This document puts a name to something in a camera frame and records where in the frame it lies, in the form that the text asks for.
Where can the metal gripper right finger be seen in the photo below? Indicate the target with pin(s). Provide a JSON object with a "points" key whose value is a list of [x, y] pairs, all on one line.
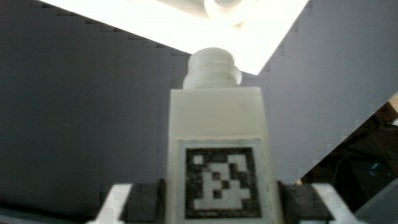
{"points": [[312, 205]]}

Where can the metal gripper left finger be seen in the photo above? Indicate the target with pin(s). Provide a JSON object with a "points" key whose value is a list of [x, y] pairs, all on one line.
{"points": [[131, 204]]}

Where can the white leg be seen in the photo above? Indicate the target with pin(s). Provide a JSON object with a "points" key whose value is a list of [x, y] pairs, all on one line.
{"points": [[220, 180]]}

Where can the white square tabletop tray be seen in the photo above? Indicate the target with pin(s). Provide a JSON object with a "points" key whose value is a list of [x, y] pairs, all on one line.
{"points": [[239, 25]]}

